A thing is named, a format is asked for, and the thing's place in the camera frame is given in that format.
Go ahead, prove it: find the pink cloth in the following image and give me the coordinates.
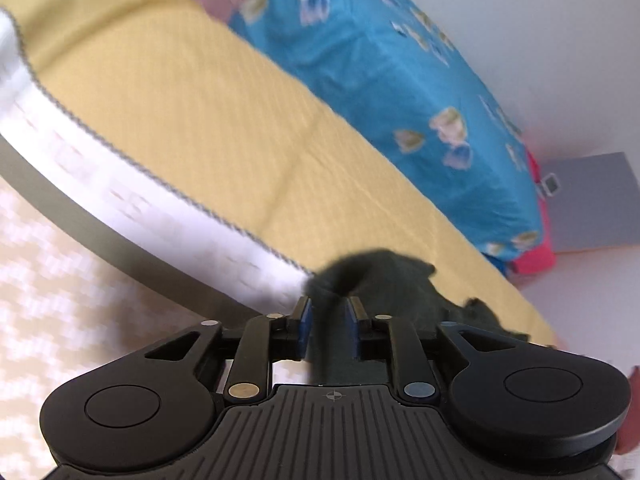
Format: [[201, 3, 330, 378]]
[[614, 364, 640, 457]]

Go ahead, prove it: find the blue floral bed sheet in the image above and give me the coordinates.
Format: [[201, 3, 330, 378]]
[[225, 0, 547, 262]]

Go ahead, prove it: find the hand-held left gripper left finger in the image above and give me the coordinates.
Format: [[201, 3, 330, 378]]
[[144, 296, 316, 407]]

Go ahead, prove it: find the grey cabinet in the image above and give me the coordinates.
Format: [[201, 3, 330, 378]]
[[541, 152, 640, 254]]

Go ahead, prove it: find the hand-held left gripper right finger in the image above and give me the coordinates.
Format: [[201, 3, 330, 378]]
[[345, 296, 528, 407]]

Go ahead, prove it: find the dark green knit sweater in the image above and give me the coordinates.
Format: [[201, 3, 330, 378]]
[[302, 248, 532, 387]]

